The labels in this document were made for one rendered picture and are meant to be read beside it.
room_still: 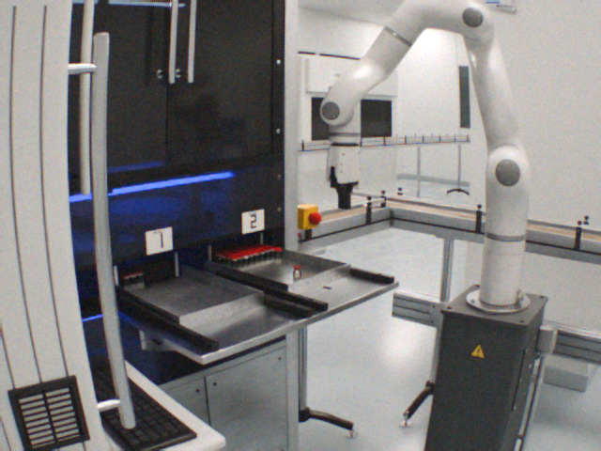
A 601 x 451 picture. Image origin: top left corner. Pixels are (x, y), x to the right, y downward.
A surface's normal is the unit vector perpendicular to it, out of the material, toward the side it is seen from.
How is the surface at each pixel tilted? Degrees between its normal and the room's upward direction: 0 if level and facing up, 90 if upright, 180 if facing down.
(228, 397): 90
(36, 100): 90
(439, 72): 90
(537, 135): 90
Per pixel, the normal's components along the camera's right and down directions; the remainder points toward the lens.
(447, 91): -0.68, 0.15
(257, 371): 0.73, 0.14
